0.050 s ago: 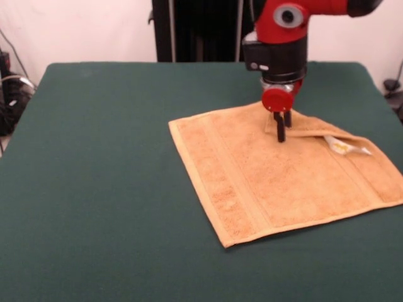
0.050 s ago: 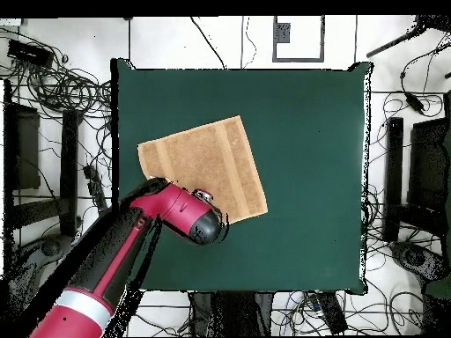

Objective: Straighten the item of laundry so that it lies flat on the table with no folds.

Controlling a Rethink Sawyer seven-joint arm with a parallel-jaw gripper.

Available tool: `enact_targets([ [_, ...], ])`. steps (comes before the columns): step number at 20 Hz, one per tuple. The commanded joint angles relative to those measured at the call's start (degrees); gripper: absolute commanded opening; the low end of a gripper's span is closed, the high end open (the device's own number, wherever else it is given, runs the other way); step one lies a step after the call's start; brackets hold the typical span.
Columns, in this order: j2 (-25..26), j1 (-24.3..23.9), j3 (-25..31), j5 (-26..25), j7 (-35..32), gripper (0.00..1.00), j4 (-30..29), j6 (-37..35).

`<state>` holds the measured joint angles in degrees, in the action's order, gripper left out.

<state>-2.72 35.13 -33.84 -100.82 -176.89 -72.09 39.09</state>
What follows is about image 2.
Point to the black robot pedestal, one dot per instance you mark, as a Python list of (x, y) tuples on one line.
[(232, 313)]

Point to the black tripod leg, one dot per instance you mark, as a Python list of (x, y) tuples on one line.
[(394, 43)]

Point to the black metal stand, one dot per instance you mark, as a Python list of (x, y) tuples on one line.
[(394, 176), (68, 169)]

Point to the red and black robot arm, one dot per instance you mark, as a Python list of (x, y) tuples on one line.
[(116, 253)]

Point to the grey square floor frame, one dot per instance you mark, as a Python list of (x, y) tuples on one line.
[(321, 38)]

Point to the black power brick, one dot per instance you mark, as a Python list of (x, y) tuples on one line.
[(333, 313)]

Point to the black power strip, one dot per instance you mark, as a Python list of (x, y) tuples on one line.
[(94, 183)]

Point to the black power adapter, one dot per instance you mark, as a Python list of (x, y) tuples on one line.
[(414, 102)]

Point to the orange terry towel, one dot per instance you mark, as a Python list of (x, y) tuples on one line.
[(211, 162)]

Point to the black electronics box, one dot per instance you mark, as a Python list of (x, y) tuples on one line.
[(30, 52)]

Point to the dark green table cloth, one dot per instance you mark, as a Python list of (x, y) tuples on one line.
[(299, 158)]

